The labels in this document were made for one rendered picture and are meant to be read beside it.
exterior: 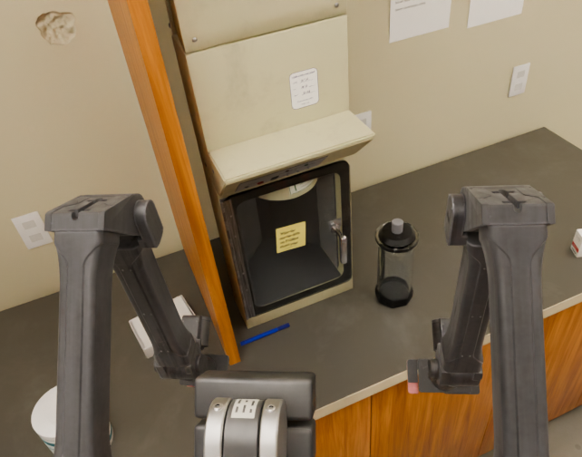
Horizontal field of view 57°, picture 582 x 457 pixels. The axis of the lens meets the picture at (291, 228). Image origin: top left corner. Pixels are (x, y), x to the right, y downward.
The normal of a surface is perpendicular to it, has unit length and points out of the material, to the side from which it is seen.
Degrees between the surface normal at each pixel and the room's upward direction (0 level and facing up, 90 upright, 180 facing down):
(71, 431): 44
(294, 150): 0
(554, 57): 90
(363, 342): 0
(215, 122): 90
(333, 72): 90
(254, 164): 0
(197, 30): 90
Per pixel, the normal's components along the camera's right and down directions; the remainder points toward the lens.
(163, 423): -0.09, -0.75
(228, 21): 0.39, 0.58
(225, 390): -0.12, -0.07
